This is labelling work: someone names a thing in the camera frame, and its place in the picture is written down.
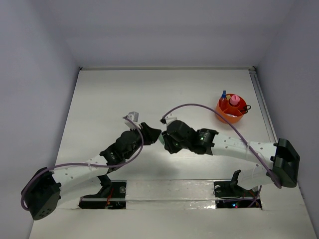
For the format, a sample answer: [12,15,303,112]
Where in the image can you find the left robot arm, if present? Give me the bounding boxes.
[20,122,161,221]

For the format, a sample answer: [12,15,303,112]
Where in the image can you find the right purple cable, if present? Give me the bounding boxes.
[160,103,282,209]

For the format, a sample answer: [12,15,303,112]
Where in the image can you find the orange round organizer container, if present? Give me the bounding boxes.
[215,93,247,124]

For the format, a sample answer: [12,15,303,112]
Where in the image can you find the black handled scissors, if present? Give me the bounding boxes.
[240,105,251,115]

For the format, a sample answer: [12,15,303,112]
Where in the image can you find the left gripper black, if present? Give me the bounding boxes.
[124,122,160,159]

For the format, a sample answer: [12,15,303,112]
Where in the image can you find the clear bottle blue cap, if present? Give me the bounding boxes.
[219,90,228,108]

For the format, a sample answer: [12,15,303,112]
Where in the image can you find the silver taped front panel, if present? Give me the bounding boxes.
[125,180,216,210]

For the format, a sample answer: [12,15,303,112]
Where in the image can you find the green highlighter pen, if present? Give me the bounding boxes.
[159,134,165,145]

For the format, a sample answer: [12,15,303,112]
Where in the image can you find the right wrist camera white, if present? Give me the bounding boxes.
[160,114,177,126]

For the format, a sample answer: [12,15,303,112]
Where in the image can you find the aluminium rail right edge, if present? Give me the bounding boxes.
[249,66,290,177]

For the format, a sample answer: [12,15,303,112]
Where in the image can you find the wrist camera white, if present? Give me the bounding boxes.
[123,112,139,123]
[160,114,177,126]

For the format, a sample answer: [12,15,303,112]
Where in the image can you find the pink capped glue bottle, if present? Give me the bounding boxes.
[229,95,240,106]

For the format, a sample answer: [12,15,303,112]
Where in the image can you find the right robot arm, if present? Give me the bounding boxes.
[159,120,300,195]

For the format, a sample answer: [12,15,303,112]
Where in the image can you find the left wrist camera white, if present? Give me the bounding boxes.
[123,112,139,123]

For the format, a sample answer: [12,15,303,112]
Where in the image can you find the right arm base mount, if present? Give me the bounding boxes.
[213,170,262,209]

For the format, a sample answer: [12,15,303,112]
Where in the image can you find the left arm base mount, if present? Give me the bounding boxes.
[78,175,127,210]

